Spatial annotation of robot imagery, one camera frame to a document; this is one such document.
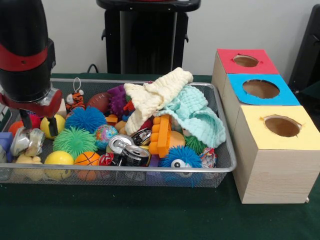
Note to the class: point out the black drink can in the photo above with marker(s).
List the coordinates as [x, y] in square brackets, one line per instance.
[136, 155]

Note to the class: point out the long orange toy brick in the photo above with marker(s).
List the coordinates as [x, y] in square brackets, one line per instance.
[160, 135]

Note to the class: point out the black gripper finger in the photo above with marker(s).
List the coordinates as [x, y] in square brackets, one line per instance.
[53, 126]
[25, 120]

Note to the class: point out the wooden box with three holes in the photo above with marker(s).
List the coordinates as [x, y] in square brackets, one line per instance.
[270, 175]

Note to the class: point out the light green spiky ball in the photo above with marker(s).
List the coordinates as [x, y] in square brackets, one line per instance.
[75, 142]

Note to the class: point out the plain red ball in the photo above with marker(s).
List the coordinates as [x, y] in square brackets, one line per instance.
[15, 127]

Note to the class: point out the small orange basketball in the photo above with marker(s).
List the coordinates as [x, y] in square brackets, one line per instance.
[86, 161]

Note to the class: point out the cream yellow knitted cloth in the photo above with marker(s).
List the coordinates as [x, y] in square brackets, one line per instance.
[155, 95]

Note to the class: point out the plain blue spiky ball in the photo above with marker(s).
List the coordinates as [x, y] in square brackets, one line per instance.
[86, 119]

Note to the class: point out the black upright panel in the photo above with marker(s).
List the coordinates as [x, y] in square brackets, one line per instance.
[310, 50]

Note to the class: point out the blue spiky ball with eyes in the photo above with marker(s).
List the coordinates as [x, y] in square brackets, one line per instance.
[180, 159]

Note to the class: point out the yellow smiley ball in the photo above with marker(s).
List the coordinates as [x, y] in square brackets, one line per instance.
[59, 159]

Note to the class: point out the striped orange tiger toy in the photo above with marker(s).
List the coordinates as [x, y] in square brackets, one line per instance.
[75, 101]

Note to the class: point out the small blue globe ball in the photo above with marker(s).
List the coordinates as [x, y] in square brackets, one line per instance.
[106, 136]

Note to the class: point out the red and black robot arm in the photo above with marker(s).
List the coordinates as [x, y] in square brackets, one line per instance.
[25, 45]

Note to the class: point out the pale blue waffle cloth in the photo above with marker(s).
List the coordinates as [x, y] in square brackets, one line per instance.
[200, 117]

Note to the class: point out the purple spiky toy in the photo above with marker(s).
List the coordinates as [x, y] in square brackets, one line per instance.
[118, 99]

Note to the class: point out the crushed shiny silver can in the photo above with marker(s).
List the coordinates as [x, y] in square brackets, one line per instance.
[27, 142]

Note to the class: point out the small brown football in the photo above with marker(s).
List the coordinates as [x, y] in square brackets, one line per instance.
[100, 101]

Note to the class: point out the silver drink can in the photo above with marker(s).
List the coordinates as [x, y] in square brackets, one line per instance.
[120, 143]

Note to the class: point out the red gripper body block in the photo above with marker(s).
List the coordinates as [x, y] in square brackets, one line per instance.
[35, 106]

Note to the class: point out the dark green table cloth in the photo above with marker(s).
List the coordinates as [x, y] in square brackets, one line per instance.
[150, 215]

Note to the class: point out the shallow clear mesh bin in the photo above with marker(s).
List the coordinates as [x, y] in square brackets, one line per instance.
[200, 90]

